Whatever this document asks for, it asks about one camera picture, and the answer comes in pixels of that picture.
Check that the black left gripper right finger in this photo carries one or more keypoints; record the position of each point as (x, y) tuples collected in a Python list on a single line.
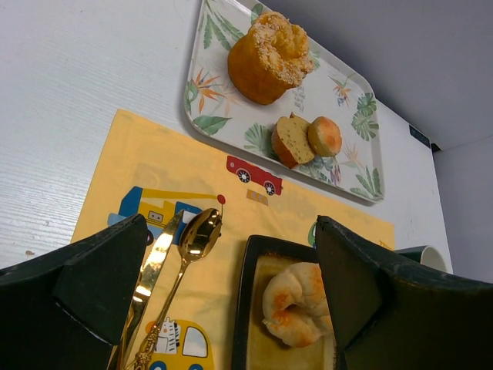
[(390, 312)]

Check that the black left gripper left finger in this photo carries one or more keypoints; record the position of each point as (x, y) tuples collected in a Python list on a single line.
[(67, 309)]

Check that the twisted ring bread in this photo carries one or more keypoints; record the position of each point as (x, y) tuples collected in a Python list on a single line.
[(295, 307)]

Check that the sliced bread piece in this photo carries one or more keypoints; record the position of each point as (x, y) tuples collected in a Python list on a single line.
[(290, 141)]

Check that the green mug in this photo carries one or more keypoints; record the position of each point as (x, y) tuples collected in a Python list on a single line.
[(425, 255)]

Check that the gold knife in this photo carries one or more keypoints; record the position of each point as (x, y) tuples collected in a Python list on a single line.
[(148, 276)]

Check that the dark square plate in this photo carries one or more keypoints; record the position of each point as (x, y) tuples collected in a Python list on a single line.
[(253, 346)]

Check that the gold spoon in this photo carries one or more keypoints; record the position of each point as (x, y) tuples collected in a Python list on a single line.
[(197, 240)]

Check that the yellow vehicle-print placemat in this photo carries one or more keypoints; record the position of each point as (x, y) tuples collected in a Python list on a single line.
[(148, 169)]

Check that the small round bun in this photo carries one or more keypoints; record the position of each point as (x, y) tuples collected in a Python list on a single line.
[(324, 137)]

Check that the floral serving tray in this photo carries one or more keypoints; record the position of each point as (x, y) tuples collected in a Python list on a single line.
[(215, 108)]

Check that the sugar-topped round cake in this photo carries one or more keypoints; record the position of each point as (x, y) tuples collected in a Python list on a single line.
[(270, 59)]

